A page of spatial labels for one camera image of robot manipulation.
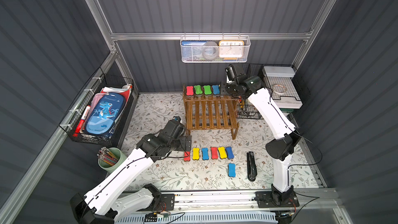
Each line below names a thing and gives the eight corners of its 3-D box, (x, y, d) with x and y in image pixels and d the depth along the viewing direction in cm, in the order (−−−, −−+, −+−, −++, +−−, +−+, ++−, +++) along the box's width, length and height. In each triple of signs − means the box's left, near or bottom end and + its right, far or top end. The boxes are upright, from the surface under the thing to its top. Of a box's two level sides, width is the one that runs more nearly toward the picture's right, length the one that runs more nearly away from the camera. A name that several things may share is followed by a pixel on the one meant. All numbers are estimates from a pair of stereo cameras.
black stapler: (248, 181, 81) (250, 178, 78) (243, 154, 91) (245, 150, 87) (256, 181, 81) (259, 178, 78) (250, 154, 91) (253, 150, 87)
